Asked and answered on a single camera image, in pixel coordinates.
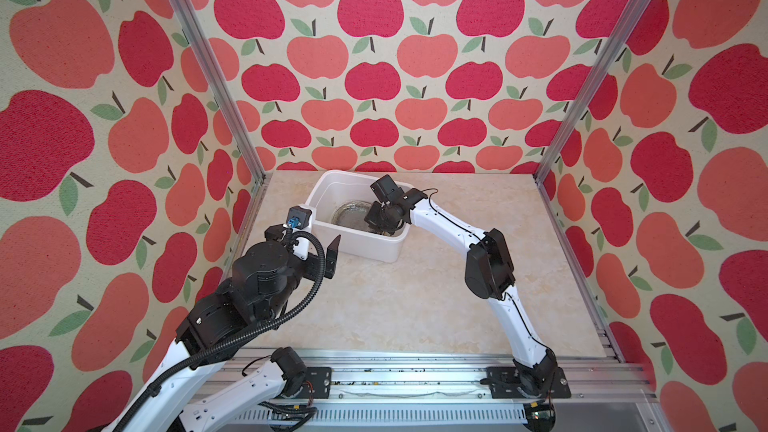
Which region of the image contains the beige speckled plate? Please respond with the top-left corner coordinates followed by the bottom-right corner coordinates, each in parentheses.
top-left (331, 200), bottom-right (371, 232)

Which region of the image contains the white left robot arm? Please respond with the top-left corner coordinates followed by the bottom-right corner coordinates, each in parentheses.
top-left (105, 231), bottom-right (341, 431)

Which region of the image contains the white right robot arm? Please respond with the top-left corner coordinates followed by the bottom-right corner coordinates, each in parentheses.
top-left (365, 175), bottom-right (558, 398)

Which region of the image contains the white plastic bin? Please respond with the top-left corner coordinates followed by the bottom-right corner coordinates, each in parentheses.
top-left (304, 170), bottom-right (410, 263)

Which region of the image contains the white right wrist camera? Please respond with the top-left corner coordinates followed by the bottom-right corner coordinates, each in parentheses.
top-left (370, 175), bottom-right (404, 203)

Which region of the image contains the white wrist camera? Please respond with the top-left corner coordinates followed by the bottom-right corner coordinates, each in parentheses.
top-left (264, 204), bottom-right (315, 260)
top-left (370, 175), bottom-right (404, 203)

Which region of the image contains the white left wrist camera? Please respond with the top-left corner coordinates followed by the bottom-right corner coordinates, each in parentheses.
top-left (264, 204), bottom-right (315, 260)

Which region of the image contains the black corrugated cable conduit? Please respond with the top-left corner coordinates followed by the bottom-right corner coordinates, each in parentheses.
top-left (113, 230), bottom-right (326, 432)

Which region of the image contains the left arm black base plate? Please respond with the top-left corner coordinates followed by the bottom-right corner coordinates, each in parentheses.
top-left (293, 367), bottom-right (333, 400)

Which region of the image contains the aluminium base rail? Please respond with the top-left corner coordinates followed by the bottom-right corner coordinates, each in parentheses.
top-left (298, 349), bottom-right (671, 431)

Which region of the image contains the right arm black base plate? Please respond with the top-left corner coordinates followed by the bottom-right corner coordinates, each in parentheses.
top-left (480, 367), bottom-right (572, 400)

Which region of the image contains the left aluminium frame post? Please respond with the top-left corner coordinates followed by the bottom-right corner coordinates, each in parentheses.
top-left (169, 0), bottom-right (267, 186)

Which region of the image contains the aluminium frame post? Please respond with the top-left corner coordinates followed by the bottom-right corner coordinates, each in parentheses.
top-left (533, 0), bottom-right (651, 189)
top-left (169, 0), bottom-right (267, 186)

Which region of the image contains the right aluminium frame post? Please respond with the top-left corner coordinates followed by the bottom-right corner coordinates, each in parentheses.
top-left (533, 0), bottom-right (651, 189)

